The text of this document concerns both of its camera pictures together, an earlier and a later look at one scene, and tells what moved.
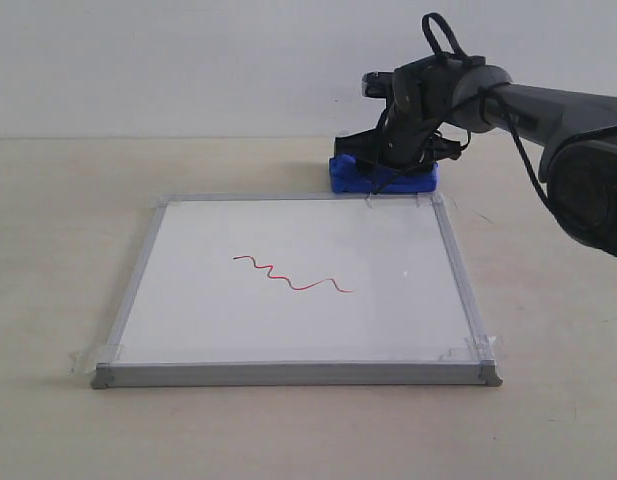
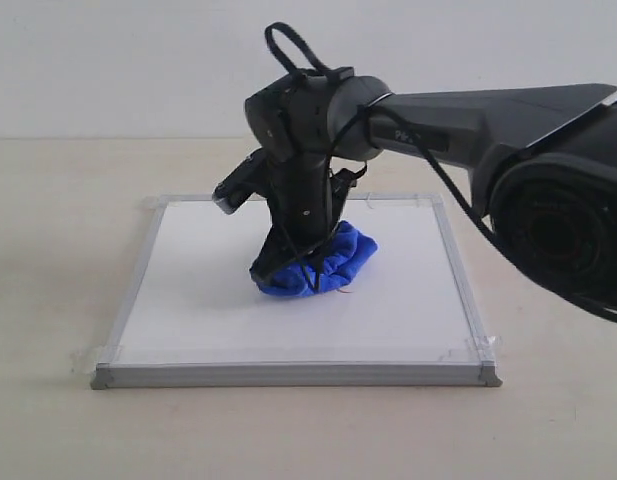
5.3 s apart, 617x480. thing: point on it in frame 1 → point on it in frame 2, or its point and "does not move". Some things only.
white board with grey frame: x=297 y=291 does not move
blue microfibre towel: x=347 y=176 → x=338 y=262
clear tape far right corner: x=423 y=199 does not move
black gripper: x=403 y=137 → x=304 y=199
